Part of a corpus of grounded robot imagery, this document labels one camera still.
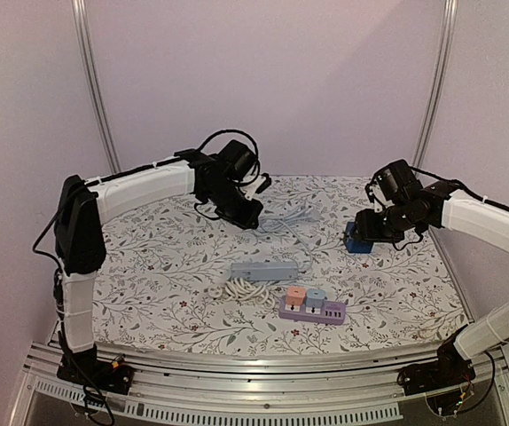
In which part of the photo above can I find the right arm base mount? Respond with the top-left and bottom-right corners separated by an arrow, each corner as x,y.
396,341 -> 475,396

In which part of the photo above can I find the aluminium frame post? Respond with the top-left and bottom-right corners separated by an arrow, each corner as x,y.
412,0 -> 458,168
71,0 -> 121,173

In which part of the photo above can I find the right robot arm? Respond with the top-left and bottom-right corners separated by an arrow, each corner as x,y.
346,159 -> 509,387

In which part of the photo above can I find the right aluminium frame post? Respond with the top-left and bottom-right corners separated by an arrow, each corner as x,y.
412,0 -> 458,168

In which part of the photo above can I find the light blue cord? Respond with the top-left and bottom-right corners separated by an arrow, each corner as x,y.
258,204 -> 320,274

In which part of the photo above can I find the light blue power strip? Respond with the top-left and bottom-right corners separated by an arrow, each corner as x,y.
230,262 -> 299,282

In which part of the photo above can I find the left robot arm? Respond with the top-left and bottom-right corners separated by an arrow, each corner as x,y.
54,140 -> 271,385

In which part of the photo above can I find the purple power strip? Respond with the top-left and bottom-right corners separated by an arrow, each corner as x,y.
278,296 -> 346,326

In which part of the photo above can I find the floral patterned table mat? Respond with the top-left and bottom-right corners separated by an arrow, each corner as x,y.
57,175 -> 475,356

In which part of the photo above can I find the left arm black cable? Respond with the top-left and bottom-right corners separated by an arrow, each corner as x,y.
32,128 -> 262,267

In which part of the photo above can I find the pink plug adapter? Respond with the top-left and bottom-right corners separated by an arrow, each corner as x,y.
285,286 -> 306,312

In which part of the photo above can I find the light blue plug adapter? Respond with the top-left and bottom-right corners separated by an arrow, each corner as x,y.
305,288 -> 326,312

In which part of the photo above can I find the dark blue cube socket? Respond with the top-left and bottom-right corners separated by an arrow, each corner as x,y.
342,222 -> 373,254

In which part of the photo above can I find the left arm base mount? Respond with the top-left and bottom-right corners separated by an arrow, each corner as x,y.
57,346 -> 135,395

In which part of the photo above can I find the white coiled power cord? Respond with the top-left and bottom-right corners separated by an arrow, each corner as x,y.
205,278 -> 282,307

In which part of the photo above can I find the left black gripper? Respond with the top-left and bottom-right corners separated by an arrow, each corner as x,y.
204,182 -> 264,230

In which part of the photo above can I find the aluminium front rail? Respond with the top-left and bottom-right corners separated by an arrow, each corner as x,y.
8,341 -> 509,426

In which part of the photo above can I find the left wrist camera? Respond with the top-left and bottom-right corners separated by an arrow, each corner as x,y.
242,173 -> 272,200

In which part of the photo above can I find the left aluminium frame post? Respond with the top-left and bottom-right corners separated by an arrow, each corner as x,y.
71,0 -> 121,173

